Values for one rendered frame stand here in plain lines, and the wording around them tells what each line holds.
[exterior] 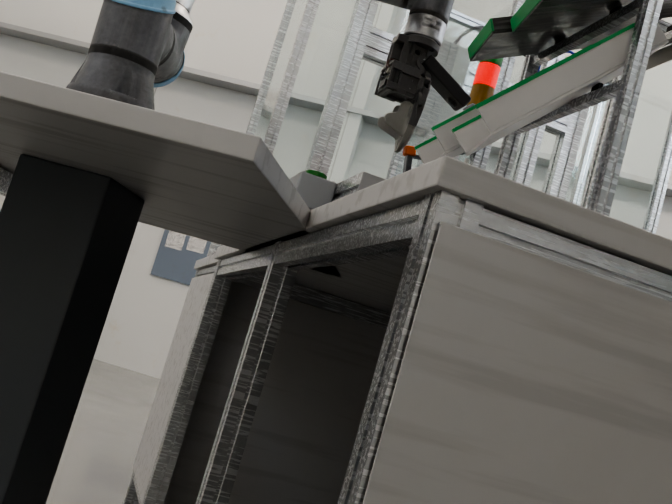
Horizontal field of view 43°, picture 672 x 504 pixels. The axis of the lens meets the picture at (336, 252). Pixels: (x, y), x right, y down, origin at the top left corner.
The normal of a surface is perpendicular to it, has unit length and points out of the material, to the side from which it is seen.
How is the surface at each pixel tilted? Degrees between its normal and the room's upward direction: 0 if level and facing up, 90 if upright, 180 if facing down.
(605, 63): 90
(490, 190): 90
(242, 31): 90
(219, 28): 90
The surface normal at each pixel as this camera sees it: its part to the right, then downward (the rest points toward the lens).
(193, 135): -0.12, -0.17
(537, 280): 0.27, -0.05
